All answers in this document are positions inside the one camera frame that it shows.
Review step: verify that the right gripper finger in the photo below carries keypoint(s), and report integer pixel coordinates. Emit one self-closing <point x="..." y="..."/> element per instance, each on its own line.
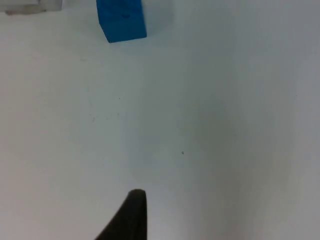
<point x="132" y="220"/>

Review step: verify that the small grey chest of drawers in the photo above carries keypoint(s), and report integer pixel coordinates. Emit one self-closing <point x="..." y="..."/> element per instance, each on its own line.
<point x="27" y="5"/>

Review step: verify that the blue cube block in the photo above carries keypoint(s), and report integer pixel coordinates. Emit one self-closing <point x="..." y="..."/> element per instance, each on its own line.
<point x="122" y="21"/>

